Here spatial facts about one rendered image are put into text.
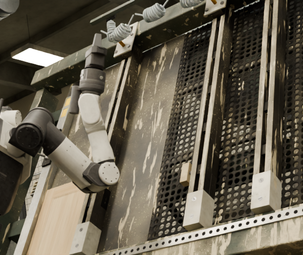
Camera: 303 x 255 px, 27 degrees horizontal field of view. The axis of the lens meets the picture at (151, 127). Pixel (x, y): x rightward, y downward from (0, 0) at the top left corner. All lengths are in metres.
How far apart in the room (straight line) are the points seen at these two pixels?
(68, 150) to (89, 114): 0.16
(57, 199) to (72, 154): 0.60
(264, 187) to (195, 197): 0.25
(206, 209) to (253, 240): 0.24
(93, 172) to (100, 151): 0.10
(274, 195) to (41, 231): 1.06
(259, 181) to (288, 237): 0.22
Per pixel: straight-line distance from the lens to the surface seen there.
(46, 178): 2.76
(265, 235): 1.84
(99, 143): 2.15
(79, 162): 2.07
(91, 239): 2.31
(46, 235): 2.56
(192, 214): 2.00
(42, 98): 3.25
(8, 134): 2.10
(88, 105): 2.16
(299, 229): 1.79
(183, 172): 2.20
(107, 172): 2.09
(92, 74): 2.19
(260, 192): 1.90
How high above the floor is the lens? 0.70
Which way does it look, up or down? 16 degrees up
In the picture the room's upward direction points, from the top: 10 degrees counter-clockwise
